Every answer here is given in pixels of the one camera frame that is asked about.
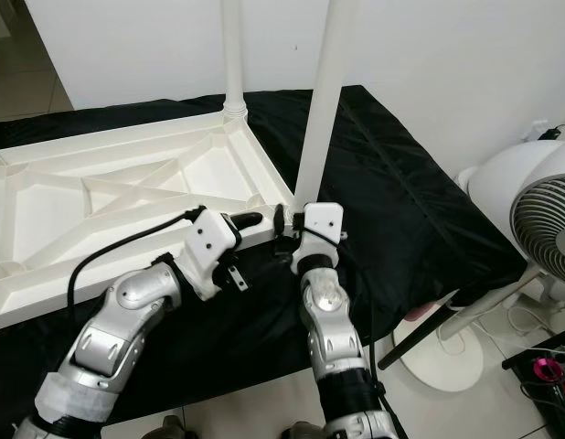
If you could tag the black fabric table cover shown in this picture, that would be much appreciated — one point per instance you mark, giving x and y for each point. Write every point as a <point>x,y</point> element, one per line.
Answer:
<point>438,229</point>

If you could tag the black metal table leg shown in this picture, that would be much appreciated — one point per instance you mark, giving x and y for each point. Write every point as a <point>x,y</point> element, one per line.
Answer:
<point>420,337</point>

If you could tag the black flat bar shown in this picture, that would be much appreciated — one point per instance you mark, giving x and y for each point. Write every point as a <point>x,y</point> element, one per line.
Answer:
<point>522,359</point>

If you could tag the white round fan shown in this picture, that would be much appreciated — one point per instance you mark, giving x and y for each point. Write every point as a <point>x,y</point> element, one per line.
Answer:
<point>511,178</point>

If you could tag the grey robot left foot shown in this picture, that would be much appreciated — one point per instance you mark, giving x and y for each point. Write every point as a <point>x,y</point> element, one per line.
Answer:
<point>168,428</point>

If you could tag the white wall socket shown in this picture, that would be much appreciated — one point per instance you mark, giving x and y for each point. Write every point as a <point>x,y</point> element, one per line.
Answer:
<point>548,133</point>

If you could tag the grey robot right foot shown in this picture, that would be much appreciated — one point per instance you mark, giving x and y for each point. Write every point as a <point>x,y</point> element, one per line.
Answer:
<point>305,432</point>

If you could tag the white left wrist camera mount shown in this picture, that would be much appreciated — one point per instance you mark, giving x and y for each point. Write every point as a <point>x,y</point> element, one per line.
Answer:
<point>209,240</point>

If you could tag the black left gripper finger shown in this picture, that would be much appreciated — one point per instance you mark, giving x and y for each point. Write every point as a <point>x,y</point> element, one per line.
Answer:
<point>246,219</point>

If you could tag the white plastic table top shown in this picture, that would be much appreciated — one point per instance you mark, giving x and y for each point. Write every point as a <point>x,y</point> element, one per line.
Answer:
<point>45,219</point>

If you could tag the grey robot foot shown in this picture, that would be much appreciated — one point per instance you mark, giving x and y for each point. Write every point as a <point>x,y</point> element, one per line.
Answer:
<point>305,432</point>
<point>168,428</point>

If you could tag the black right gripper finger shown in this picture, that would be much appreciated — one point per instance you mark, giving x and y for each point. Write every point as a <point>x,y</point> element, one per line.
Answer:
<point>278,219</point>

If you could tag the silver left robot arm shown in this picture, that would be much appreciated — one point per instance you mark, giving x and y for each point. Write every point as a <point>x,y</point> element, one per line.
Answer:
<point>118,338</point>

